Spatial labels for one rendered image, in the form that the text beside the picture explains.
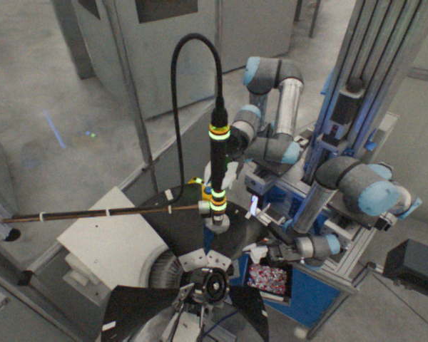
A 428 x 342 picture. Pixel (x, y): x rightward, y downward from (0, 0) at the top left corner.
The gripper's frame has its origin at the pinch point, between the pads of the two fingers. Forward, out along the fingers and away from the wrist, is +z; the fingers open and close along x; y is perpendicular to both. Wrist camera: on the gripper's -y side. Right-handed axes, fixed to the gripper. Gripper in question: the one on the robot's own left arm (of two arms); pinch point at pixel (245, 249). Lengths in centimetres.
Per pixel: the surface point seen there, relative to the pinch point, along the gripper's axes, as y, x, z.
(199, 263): 6.2, -7.7, 17.9
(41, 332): 8, 54, 99
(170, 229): -2.9, -16.9, 26.3
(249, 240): -3.3, 0.3, -2.3
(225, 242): -2.8, -1.4, 7.2
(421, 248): 10, -8, -60
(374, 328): 21, 117, -97
